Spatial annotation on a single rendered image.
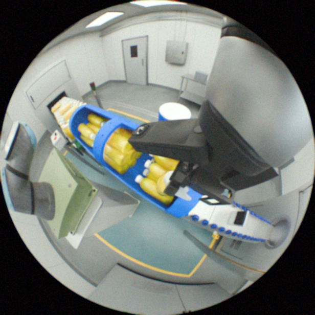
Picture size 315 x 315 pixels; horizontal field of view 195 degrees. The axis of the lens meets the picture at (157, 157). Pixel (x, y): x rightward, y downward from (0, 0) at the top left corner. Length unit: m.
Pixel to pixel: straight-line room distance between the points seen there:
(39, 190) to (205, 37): 3.83
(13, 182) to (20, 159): 0.07
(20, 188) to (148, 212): 1.44
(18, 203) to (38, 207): 0.09
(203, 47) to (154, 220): 4.25
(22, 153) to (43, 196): 0.15
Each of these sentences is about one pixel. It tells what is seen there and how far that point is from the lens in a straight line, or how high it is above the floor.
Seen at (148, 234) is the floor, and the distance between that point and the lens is 1.59.
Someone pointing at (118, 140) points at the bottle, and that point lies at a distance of 0.41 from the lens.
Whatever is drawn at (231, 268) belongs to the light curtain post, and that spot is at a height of 1.09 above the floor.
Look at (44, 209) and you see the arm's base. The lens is 0.40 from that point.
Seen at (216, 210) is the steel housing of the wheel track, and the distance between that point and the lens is 0.71.
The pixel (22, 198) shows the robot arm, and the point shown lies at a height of 1.40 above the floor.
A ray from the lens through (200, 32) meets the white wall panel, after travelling 3.67.
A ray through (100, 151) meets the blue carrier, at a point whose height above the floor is 1.19.
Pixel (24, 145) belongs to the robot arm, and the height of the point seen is 1.44.
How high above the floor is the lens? 1.49
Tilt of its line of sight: 63 degrees down
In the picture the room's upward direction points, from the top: 5 degrees clockwise
